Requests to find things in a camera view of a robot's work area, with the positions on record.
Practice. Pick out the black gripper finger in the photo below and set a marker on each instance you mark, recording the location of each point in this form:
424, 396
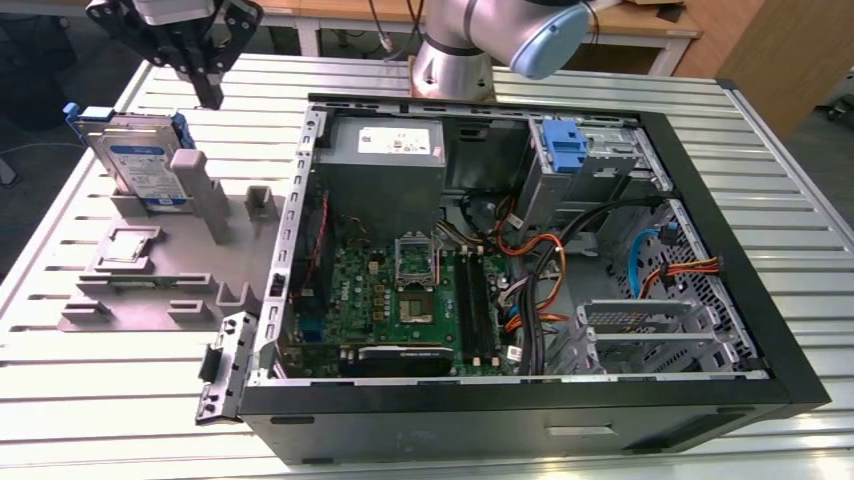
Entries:
127, 35
242, 35

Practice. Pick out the hard disk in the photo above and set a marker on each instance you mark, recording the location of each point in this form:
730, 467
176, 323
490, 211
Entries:
143, 165

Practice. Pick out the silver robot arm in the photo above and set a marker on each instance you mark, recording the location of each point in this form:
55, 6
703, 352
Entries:
454, 70

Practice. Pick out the black office chair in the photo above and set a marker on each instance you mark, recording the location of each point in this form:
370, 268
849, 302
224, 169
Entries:
40, 75

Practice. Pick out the grey power supply unit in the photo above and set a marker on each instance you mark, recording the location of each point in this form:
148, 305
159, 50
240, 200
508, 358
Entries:
380, 190

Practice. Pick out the silver CPU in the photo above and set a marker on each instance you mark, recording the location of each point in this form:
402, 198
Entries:
127, 248

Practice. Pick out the grey parts rack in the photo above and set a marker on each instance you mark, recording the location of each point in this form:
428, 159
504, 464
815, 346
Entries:
187, 260

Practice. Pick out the green RAM stick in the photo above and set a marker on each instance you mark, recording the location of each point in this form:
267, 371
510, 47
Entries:
143, 284

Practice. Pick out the blue drive carrier latch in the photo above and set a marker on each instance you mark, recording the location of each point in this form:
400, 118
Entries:
563, 145

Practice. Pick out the green motherboard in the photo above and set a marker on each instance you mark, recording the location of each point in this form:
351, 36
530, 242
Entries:
360, 300

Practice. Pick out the CPU socket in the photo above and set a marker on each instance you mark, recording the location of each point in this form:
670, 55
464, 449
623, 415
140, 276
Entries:
420, 307

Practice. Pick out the grey metal drive cage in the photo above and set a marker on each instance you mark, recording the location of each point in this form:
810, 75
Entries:
600, 185

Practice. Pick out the black RAM slot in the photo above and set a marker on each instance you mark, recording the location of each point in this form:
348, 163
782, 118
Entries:
487, 305
470, 305

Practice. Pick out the black graphics card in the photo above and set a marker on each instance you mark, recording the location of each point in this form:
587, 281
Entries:
400, 362

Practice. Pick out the wooden cabinet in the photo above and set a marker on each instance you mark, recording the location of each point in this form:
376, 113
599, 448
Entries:
787, 60

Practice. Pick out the black PC case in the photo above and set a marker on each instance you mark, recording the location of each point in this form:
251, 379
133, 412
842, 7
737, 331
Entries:
467, 420

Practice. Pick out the office chair wheel base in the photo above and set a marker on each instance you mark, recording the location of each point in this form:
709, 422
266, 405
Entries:
842, 107

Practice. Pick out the wooden desk white frame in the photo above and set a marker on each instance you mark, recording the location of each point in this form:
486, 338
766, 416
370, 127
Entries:
643, 27

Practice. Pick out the grey card retention bracket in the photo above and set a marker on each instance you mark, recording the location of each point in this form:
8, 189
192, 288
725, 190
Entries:
229, 360

